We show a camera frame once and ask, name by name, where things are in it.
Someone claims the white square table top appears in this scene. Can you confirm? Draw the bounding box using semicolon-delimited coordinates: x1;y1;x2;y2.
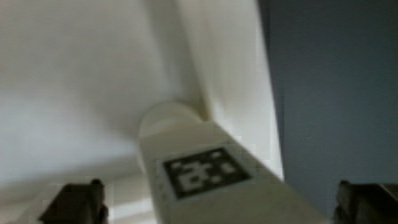
0;0;283;224

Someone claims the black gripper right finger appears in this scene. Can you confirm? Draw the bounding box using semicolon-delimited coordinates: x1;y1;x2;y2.
334;181;398;224

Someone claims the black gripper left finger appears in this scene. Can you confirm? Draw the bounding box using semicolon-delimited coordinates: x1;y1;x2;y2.
39;179;108;224

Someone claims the white table leg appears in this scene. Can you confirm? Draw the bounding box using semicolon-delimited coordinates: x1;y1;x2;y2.
140;102;329;224

